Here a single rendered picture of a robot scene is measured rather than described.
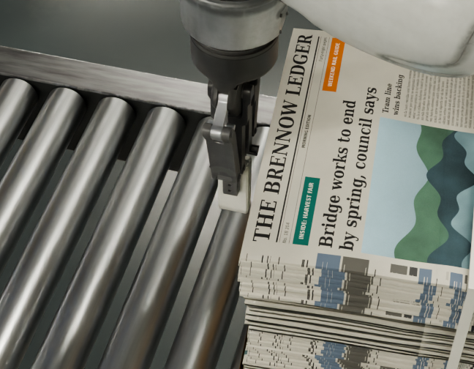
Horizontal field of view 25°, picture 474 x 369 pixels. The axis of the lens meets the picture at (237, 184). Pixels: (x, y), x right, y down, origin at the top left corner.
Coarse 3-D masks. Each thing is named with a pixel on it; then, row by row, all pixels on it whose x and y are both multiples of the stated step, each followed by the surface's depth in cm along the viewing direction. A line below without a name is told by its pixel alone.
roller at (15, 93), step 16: (16, 80) 133; (0, 96) 131; (16, 96) 131; (32, 96) 133; (0, 112) 129; (16, 112) 130; (0, 128) 128; (16, 128) 130; (0, 144) 127; (0, 160) 127
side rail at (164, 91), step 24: (0, 48) 137; (0, 72) 134; (24, 72) 134; (48, 72) 134; (72, 72) 134; (96, 72) 134; (120, 72) 134; (144, 72) 134; (96, 96) 132; (120, 96) 131; (144, 96) 131; (168, 96) 131; (192, 96) 131; (264, 96) 131; (144, 120) 133; (192, 120) 131; (264, 120) 128; (72, 144) 140; (168, 168) 139
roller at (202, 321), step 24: (264, 144) 126; (240, 216) 118; (216, 240) 117; (240, 240) 116; (216, 264) 114; (216, 288) 112; (192, 312) 110; (216, 312) 110; (192, 336) 108; (216, 336) 109; (168, 360) 107; (192, 360) 106; (216, 360) 108
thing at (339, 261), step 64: (320, 64) 100; (384, 64) 100; (320, 128) 95; (384, 128) 95; (256, 192) 90; (320, 192) 90; (384, 192) 90; (256, 256) 86; (320, 256) 86; (384, 256) 86; (256, 320) 93; (320, 320) 91; (384, 320) 90
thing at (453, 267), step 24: (456, 96) 98; (456, 120) 96; (456, 144) 94; (456, 168) 92; (456, 192) 90; (456, 216) 88; (456, 240) 87; (456, 264) 85; (456, 288) 84; (432, 312) 87; (456, 312) 87; (432, 336) 90; (432, 360) 93
